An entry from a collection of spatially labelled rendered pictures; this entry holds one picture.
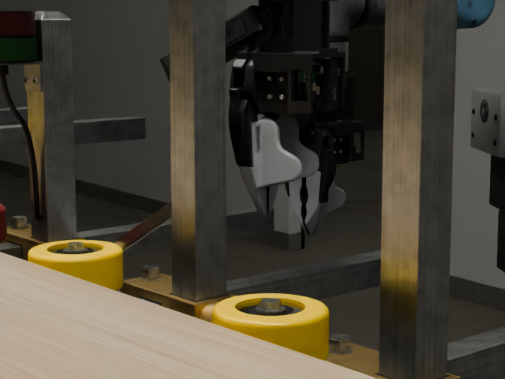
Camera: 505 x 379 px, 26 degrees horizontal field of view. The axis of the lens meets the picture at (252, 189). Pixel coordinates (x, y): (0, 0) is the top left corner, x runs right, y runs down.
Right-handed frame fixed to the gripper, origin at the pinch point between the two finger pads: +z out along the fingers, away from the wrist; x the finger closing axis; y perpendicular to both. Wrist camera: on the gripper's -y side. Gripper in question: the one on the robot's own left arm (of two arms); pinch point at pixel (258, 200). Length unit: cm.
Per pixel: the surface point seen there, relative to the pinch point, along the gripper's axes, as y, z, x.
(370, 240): -163, 93, 409
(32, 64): -24.5, -12.2, -2.6
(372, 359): 18.0, 8.6, -14.6
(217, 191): 0.3, -2.0, -7.8
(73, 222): -23.0, 4.4, 1.3
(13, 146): -47, 0, 20
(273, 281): -0.2, 8.5, 3.4
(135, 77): -317, 17, 426
